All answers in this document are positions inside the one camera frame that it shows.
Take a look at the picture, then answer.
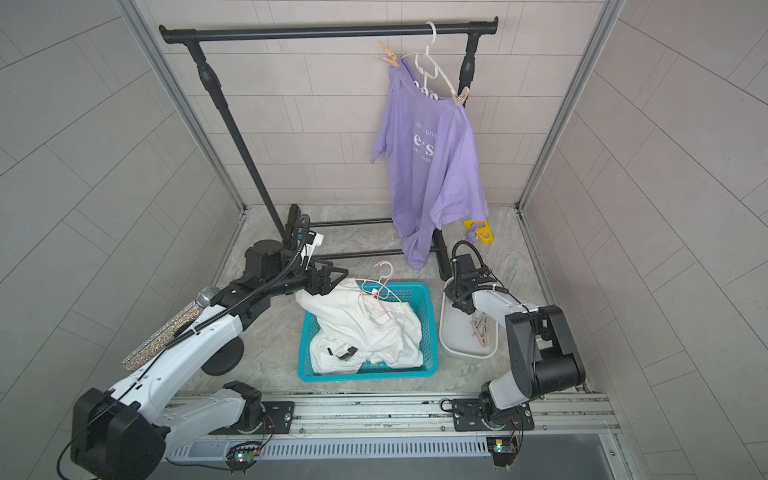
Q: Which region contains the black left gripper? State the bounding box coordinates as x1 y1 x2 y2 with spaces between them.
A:
264 257 349 299

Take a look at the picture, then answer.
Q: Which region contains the pink wire hanger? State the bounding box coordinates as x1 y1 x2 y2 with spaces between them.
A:
359 260 394 321

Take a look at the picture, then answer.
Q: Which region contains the white garment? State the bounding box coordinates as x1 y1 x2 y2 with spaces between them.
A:
294 278 424 375

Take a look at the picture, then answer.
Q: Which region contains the purple t-shirt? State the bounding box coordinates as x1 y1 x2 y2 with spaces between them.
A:
371 58 488 270

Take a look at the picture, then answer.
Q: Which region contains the pink clothespin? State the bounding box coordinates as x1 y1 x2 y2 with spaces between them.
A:
453 86 470 107

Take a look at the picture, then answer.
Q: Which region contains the beige clothespin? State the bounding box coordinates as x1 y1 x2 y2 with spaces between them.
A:
379 41 401 68

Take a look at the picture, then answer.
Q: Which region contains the white plastic hanger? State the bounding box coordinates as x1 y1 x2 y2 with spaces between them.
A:
401 21 459 105

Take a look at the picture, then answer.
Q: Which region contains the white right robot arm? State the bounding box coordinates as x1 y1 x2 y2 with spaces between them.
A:
444 240 586 428

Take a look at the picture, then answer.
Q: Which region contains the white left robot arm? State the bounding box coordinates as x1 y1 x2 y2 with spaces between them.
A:
64 232 348 479

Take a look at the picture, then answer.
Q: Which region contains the teal plastic laundry basket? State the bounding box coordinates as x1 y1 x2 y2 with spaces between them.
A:
298 282 438 382

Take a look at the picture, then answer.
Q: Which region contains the white plastic clothespin tray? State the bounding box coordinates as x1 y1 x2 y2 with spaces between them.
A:
438 295 499 360

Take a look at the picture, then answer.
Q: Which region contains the yellow plastic triangle toy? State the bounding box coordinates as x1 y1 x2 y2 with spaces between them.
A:
462 219 494 245

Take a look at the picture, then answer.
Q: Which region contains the silver microphone head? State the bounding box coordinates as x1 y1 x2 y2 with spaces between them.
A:
195 286 220 309

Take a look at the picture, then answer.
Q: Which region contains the black round base stand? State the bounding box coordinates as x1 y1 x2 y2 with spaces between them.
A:
201 337 245 376

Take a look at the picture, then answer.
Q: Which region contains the right circuit board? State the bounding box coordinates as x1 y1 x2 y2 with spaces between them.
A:
486 436 520 468

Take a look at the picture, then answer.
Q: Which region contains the circuit board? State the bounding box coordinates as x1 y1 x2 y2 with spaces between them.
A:
225 441 263 475
486 436 520 468

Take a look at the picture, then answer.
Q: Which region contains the left circuit board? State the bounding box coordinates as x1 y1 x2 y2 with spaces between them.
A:
225 441 263 475

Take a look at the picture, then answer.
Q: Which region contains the black metal clothes rack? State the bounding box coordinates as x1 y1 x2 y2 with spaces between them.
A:
158 18 499 246

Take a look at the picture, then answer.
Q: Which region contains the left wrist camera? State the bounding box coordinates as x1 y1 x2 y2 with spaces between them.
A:
298 230 324 257

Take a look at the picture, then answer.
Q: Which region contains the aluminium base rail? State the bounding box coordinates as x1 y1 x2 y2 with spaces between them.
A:
161 393 621 465

